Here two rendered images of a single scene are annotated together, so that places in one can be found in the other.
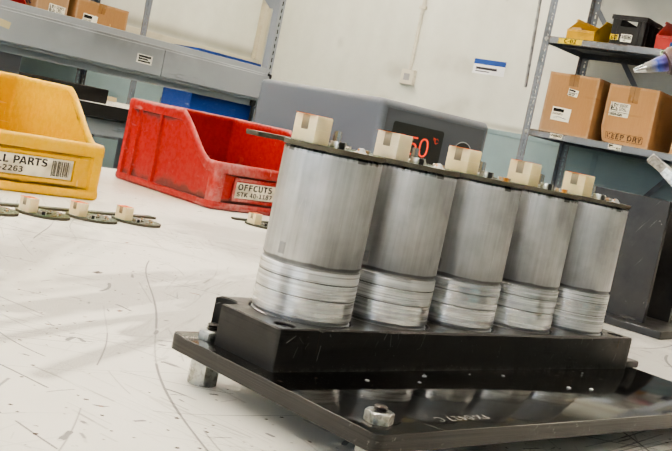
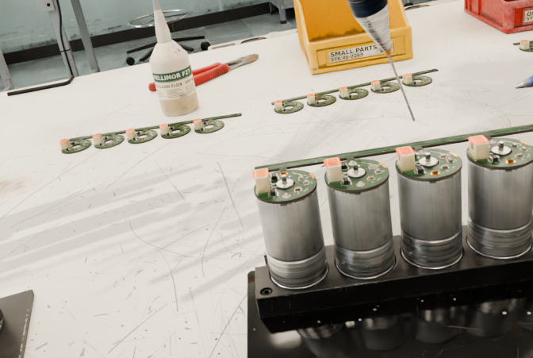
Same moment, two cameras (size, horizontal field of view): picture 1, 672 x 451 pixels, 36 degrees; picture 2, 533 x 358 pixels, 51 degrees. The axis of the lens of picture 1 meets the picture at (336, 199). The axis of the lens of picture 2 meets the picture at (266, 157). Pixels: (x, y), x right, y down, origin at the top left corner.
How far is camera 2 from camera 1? 0.20 m
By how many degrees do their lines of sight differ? 49
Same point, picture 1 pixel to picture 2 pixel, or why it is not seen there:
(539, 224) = (488, 188)
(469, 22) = not seen: outside the picture
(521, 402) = (422, 343)
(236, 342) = (258, 290)
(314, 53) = not seen: outside the picture
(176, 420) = (213, 341)
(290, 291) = (272, 269)
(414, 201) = (344, 209)
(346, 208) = (282, 229)
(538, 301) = (500, 238)
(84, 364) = (217, 283)
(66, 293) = not seen: hidden behind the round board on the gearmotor
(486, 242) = (424, 217)
